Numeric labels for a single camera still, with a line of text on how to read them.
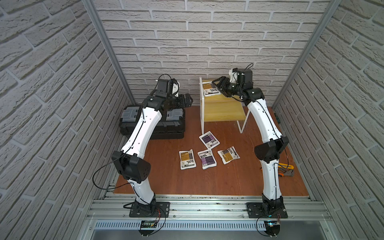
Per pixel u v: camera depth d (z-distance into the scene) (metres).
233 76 0.70
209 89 0.81
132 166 0.44
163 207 0.75
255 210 0.73
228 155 0.92
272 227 0.70
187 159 0.90
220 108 0.83
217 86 0.73
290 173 0.86
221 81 0.72
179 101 0.68
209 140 1.00
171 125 0.88
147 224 0.73
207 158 0.91
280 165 0.90
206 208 0.76
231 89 0.71
